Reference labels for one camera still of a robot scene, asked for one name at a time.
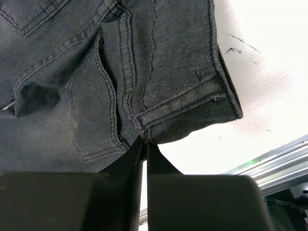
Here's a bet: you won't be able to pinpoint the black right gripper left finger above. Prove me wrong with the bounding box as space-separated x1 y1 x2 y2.
0 138 142 231

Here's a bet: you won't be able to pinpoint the black trousers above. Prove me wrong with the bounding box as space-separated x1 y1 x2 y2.
0 0 243 172

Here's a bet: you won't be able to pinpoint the aluminium rail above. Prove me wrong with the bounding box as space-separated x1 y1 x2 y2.
139 137 308 231

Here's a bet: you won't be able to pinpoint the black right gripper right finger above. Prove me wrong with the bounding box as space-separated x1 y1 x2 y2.
146 144 274 231

